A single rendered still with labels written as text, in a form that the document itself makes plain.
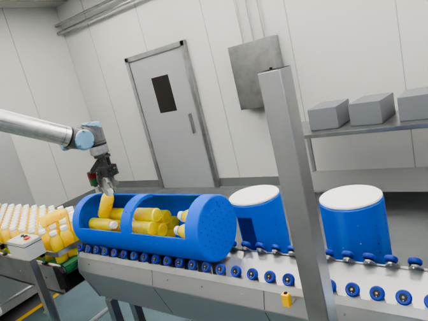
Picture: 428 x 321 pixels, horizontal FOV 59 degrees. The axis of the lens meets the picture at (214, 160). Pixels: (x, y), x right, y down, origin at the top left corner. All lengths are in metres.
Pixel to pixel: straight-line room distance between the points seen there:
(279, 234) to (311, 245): 1.09
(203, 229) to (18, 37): 5.95
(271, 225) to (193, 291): 0.57
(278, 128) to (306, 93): 3.90
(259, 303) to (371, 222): 0.61
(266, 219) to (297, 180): 1.10
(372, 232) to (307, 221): 0.87
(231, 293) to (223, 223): 0.29
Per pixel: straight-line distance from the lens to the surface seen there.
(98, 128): 1.95
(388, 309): 1.35
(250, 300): 1.56
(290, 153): 0.91
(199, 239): 1.54
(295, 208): 0.96
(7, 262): 2.90
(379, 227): 1.83
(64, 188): 7.10
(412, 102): 3.76
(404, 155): 4.70
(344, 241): 1.82
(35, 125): 1.72
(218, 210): 1.63
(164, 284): 1.84
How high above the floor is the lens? 1.73
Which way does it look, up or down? 13 degrees down
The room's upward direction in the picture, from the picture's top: 14 degrees counter-clockwise
